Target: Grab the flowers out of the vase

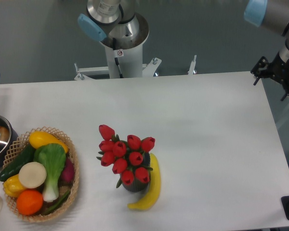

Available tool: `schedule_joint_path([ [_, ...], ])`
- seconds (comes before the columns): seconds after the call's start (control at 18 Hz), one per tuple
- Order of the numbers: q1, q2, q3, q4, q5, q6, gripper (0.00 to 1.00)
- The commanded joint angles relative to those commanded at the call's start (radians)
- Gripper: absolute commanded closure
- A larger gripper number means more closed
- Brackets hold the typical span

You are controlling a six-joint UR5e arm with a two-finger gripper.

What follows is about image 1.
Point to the dark grey ribbed vase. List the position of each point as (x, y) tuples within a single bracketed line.
[(137, 185)]

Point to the red tulip bouquet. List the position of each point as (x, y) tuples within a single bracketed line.
[(125, 157)]

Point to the white round radish slice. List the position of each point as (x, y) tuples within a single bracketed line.
[(32, 175)]

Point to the white pedestal frame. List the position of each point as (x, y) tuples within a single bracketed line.
[(121, 63)]

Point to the green bok choy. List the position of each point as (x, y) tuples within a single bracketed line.
[(52, 156)]

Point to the yellow banana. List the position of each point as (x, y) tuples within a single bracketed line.
[(153, 192)]

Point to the yellow bell pepper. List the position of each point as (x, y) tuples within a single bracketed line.
[(13, 187)]

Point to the green cucumber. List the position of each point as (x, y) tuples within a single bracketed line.
[(13, 168)]

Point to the yellow squash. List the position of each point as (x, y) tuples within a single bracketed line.
[(38, 139)]

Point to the purple red onion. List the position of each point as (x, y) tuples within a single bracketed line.
[(67, 175)]

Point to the orange fruit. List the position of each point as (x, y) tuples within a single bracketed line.
[(29, 202)]

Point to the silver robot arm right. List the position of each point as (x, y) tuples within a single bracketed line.
[(274, 16)]

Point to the woven wicker basket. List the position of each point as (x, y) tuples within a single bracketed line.
[(16, 148)]

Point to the green chili pepper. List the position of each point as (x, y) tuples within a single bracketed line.
[(55, 206)]

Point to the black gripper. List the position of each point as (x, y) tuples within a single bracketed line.
[(277, 70)]

